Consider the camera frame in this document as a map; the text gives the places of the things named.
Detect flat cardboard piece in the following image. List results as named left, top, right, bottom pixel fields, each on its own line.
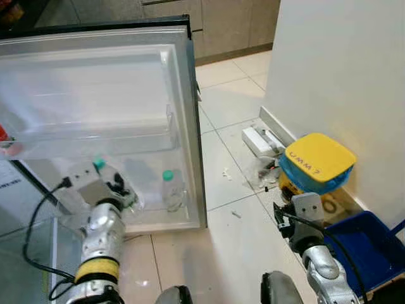
left=316, top=190, right=368, bottom=222

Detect right robot leg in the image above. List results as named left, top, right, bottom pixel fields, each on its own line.
left=261, top=271, right=306, bottom=304

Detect robot leg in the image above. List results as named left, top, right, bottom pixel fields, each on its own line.
left=261, top=271, right=306, bottom=304
left=154, top=285, right=194, bottom=304

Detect yellow lidded bin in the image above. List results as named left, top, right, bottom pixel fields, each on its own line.
left=278, top=133, right=357, bottom=197

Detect white power strip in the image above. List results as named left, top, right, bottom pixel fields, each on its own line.
left=242, top=127, right=285, bottom=158

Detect blue plastic tray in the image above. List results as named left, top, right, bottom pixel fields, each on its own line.
left=321, top=211, right=405, bottom=298

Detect red cap white bottle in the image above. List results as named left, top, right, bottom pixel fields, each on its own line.
left=0, top=123, right=23, bottom=159

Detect left robot leg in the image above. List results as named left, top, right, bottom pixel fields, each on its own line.
left=154, top=285, right=194, bottom=304

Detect black doormat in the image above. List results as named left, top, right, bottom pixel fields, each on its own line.
left=378, top=279, right=405, bottom=304

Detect grey kitchen cabinets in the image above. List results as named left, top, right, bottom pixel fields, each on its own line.
left=35, top=0, right=282, bottom=66

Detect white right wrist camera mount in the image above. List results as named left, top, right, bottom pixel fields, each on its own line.
left=290, top=192, right=327, bottom=230

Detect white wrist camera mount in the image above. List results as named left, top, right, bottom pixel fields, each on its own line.
left=65, top=161, right=113, bottom=205
left=290, top=192, right=327, bottom=230

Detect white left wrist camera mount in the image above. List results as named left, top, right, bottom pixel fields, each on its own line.
left=65, top=161, right=113, bottom=205

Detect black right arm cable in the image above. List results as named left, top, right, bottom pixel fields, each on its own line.
left=278, top=212, right=373, bottom=304

